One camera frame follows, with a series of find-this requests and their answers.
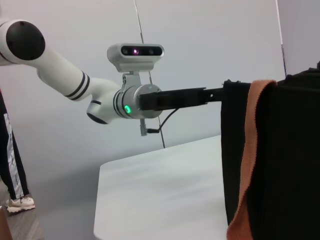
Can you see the brown wooden furniture corner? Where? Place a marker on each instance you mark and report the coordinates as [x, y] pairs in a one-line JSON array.
[[3, 225]]

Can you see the person leg in black trousers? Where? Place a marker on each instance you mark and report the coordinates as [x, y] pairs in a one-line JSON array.
[[10, 155]]

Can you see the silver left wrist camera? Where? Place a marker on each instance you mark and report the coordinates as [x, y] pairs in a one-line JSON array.
[[135, 56]]

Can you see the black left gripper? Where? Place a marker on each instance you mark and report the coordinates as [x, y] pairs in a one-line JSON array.
[[172, 100]]

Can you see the white sneaker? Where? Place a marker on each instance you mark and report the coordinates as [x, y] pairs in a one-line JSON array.
[[20, 203]]

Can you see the white and silver left robot arm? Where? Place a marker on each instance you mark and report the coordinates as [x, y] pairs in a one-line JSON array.
[[62, 72]]

